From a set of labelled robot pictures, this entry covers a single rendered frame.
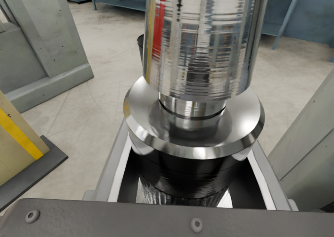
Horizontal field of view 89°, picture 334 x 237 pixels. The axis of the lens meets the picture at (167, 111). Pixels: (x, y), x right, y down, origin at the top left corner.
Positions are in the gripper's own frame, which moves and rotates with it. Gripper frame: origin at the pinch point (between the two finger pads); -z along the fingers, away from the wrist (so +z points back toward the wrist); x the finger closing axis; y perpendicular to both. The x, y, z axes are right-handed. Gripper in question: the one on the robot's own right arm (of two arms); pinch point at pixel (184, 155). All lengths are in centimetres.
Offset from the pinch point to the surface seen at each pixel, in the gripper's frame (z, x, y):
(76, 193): -41, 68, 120
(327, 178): -17, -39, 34
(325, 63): -245, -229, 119
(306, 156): -26, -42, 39
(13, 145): -61, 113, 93
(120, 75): -200, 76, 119
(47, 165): -60, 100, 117
